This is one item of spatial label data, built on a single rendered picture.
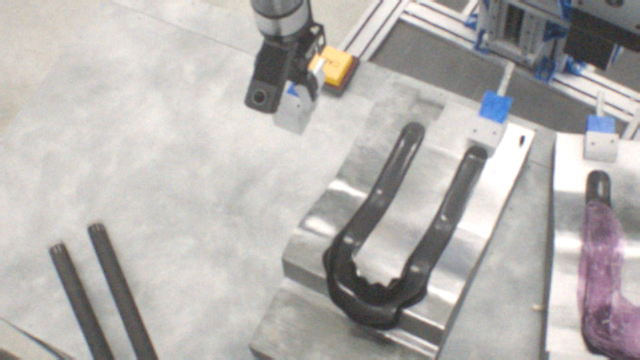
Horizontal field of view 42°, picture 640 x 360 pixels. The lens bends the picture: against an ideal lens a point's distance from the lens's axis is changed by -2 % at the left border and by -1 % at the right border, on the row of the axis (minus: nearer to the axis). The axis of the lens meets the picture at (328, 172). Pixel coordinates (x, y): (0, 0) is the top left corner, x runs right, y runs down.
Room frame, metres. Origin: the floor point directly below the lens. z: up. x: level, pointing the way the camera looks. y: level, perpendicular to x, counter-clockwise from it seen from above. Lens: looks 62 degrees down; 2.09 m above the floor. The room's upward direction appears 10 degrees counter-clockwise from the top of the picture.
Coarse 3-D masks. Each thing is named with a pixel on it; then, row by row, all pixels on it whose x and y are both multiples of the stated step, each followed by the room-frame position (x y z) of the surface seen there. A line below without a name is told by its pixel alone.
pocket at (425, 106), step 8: (416, 96) 0.75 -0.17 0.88; (424, 96) 0.75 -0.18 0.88; (416, 104) 0.74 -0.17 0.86; (424, 104) 0.74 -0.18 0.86; (432, 104) 0.73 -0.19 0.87; (440, 104) 0.73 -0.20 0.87; (416, 112) 0.73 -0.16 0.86; (424, 112) 0.72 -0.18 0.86; (432, 112) 0.72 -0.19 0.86; (440, 112) 0.72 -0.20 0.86
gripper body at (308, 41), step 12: (312, 24) 0.77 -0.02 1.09; (264, 36) 0.72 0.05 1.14; (276, 36) 0.71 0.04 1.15; (288, 36) 0.71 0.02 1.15; (300, 36) 0.75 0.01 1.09; (312, 36) 0.75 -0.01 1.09; (324, 36) 0.77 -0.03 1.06; (300, 48) 0.73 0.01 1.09; (312, 48) 0.74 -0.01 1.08; (324, 48) 0.76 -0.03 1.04; (300, 60) 0.72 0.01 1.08; (300, 72) 0.70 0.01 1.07
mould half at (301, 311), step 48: (384, 96) 0.75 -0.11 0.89; (384, 144) 0.66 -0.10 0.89; (432, 144) 0.65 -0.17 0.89; (480, 144) 0.63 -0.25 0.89; (528, 144) 0.62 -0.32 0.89; (336, 192) 0.59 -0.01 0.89; (432, 192) 0.57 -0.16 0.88; (480, 192) 0.55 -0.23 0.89; (384, 240) 0.49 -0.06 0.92; (480, 240) 0.47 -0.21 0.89; (288, 288) 0.46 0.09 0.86; (432, 288) 0.39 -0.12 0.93; (288, 336) 0.38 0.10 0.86; (336, 336) 0.37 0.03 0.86; (384, 336) 0.36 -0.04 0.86; (432, 336) 0.34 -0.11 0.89
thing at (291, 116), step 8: (320, 64) 0.80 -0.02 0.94; (288, 88) 0.76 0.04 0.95; (288, 96) 0.74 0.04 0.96; (296, 96) 0.75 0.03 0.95; (280, 104) 0.73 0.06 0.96; (288, 104) 0.72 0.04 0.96; (296, 104) 0.72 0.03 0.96; (280, 112) 0.71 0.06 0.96; (288, 112) 0.71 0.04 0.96; (296, 112) 0.71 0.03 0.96; (304, 112) 0.71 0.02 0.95; (280, 120) 0.72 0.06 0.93; (288, 120) 0.71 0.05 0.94; (296, 120) 0.70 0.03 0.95; (304, 120) 0.71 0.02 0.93; (288, 128) 0.71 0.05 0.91; (296, 128) 0.70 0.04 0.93; (304, 128) 0.70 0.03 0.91
